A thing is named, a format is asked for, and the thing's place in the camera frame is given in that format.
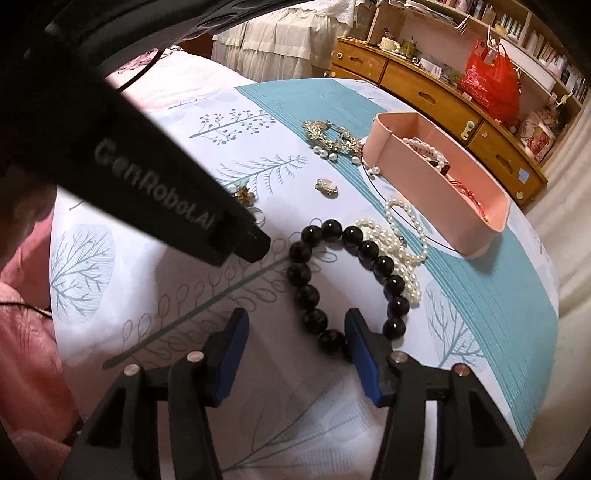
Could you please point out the white wall shelf with books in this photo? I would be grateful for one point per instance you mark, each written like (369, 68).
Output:
(531, 41)

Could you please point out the white lace bed skirt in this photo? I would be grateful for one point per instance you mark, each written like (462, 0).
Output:
(268, 41)

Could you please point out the printed teal white tablecloth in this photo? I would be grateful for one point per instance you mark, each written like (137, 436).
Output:
(184, 152)

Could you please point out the gold flower earring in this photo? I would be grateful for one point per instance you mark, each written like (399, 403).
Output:
(241, 194)

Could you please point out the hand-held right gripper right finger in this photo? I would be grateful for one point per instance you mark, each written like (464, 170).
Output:
(364, 355)

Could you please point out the wooden drawer cabinet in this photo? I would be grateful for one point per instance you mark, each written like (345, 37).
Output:
(429, 94)

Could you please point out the pink floral bedding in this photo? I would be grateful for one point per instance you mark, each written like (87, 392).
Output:
(184, 81)

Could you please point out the red plastic bag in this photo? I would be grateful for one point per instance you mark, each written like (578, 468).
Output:
(491, 81)

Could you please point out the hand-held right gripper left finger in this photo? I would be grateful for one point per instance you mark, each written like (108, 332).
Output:
(231, 350)

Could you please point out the patterned gift bag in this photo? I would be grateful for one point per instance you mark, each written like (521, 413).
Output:
(538, 136)

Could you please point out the gold leaf pearl hairpiece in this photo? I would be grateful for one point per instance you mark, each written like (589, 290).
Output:
(339, 141)

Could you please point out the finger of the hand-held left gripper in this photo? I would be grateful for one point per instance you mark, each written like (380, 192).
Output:
(249, 240)

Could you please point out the pink plastic organizer box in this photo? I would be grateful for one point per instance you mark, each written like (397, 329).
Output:
(415, 184)

